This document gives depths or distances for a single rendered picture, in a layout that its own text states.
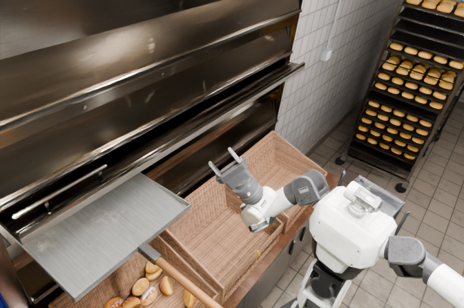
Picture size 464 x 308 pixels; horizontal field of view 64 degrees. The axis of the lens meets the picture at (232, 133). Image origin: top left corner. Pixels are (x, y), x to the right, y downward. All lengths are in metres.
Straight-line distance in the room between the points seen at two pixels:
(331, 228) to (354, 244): 0.09
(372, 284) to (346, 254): 1.67
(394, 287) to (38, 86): 2.71
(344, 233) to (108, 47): 1.04
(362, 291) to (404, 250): 1.66
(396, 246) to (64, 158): 1.16
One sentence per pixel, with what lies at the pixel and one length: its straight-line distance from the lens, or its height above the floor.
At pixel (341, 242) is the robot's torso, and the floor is 1.32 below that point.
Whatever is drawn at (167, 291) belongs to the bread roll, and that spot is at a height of 0.64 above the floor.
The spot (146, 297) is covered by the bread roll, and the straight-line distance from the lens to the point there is 2.00.
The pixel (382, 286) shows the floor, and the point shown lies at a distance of 3.13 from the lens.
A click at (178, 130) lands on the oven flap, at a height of 1.40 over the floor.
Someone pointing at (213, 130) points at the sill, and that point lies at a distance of 2.04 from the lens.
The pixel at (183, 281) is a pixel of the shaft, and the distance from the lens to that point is 1.37.
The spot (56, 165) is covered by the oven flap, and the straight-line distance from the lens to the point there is 1.38.
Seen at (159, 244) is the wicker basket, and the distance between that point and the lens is 2.01.
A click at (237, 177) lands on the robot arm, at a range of 1.28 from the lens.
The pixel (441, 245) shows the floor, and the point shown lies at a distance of 3.67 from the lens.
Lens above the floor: 2.36
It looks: 36 degrees down
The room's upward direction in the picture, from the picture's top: 8 degrees clockwise
